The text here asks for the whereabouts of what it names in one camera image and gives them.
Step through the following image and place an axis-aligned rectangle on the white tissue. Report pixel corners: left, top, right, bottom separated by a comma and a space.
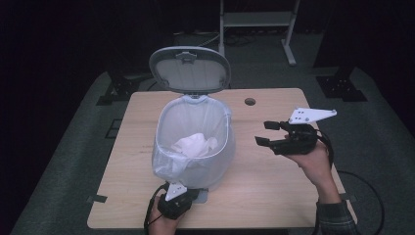
170, 132, 219, 159

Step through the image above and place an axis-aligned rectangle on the grey pedal trash can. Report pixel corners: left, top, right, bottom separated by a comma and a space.
148, 45, 237, 204

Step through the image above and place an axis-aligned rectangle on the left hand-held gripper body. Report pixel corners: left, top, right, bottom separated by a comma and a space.
157, 181, 193, 220

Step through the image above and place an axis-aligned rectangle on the translucent white bin liner bag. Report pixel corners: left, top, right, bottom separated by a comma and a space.
151, 95, 237, 191

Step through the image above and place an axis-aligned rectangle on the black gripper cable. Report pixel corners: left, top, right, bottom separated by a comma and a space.
143, 181, 171, 235
312, 129, 387, 235

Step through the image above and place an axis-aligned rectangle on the black stand base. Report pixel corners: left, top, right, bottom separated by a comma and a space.
315, 67, 368, 103
95, 70, 142, 107

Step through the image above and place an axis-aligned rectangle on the person's left hand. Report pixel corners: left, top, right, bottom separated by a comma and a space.
146, 195, 184, 235

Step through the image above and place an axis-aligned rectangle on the white metal stand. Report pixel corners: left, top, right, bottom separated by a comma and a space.
217, 0, 301, 68

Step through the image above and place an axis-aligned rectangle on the white floor cable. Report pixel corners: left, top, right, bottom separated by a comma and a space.
171, 30, 223, 50

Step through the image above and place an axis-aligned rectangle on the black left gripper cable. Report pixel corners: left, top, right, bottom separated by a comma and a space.
143, 181, 171, 235

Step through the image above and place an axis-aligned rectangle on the person's right hand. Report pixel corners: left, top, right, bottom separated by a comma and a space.
283, 141, 338, 197

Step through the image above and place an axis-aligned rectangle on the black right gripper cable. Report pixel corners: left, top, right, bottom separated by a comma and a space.
312, 129, 387, 235

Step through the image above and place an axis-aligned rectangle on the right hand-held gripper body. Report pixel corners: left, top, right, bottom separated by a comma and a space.
270, 107, 338, 157

